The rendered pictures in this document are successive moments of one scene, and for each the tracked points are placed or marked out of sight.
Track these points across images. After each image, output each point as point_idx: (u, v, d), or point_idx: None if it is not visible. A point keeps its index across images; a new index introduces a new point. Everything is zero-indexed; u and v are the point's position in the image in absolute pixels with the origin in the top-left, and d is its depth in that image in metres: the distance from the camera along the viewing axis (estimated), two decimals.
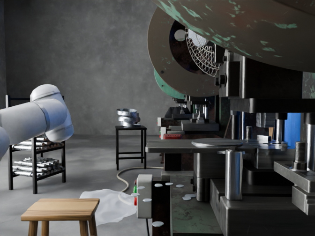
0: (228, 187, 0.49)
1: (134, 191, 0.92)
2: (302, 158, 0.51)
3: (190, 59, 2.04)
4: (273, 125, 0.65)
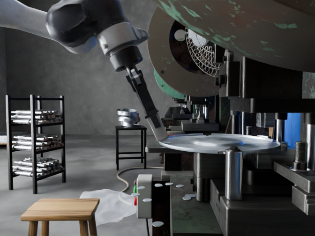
0: (228, 187, 0.49)
1: (134, 191, 0.92)
2: (302, 158, 0.51)
3: (190, 59, 2.04)
4: (273, 125, 0.65)
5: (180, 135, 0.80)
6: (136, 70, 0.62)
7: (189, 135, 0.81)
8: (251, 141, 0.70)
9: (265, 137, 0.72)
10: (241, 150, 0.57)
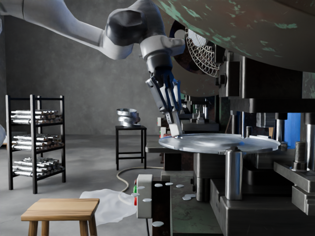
0: (228, 187, 0.49)
1: (134, 191, 0.92)
2: (302, 158, 0.51)
3: (190, 59, 2.04)
4: (273, 125, 0.65)
5: (218, 151, 0.54)
6: (153, 75, 0.77)
7: (201, 151, 0.55)
8: (182, 139, 0.73)
9: (165, 136, 0.74)
10: (229, 137, 0.77)
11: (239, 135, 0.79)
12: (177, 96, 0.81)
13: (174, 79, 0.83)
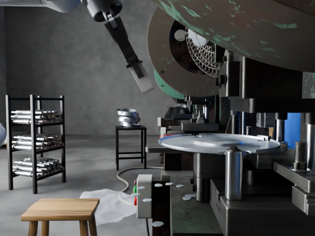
0: (228, 187, 0.49)
1: (134, 191, 0.92)
2: (302, 158, 0.51)
3: (190, 59, 2.04)
4: (273, 125, 0.65)
5: (241, 135, 0.79)
6: (112, 15, 0.59)
7: (252, 136, 0.76)
8: (245, 148, 0.60)
9: (266, 148, 0.56)
10: (179, 145, 0.63)
11: (163, 144, 0.63)
12: None
13: None
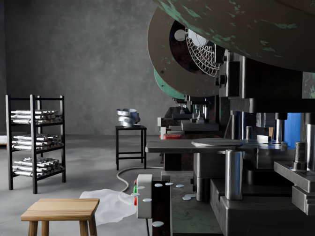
0: (228, 187, 0.49)
1: (134, 191, 0.92)
2: (302, 158, 0.51)
3: (190, 59, 2.04)
4: (273, 125, 0.65)
5: None
6: None
7: None
8: None
9: None
10: None
11: None
12: None
13: None
